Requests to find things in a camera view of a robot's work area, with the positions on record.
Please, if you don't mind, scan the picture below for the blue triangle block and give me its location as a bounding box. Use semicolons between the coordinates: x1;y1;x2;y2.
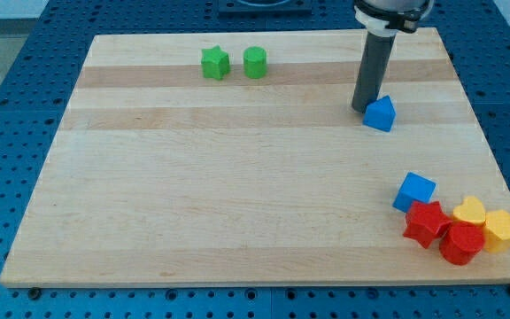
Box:
362;96;396;132

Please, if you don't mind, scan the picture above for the blue cube block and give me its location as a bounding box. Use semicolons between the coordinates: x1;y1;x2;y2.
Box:
392;172;437;213

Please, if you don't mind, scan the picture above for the wooden board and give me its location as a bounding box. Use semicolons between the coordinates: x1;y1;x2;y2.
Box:
0;27;510;288

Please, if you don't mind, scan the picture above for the green star block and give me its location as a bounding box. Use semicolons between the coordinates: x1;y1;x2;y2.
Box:
200;45;230;81

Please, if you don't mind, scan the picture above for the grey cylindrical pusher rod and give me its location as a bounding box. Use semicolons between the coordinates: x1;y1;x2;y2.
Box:
351;32;395;113

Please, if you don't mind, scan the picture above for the red star block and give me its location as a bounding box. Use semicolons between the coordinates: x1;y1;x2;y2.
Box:
403;200;452;249

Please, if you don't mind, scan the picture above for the yellow heart block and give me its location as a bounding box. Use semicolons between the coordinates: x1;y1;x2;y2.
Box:
452;196;486;226

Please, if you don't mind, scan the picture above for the red cylinder block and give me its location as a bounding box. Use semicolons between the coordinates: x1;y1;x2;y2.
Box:
439;222;485;266

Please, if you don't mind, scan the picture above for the yellow hexagon block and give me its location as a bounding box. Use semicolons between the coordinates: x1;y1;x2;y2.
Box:
483;210;510;253

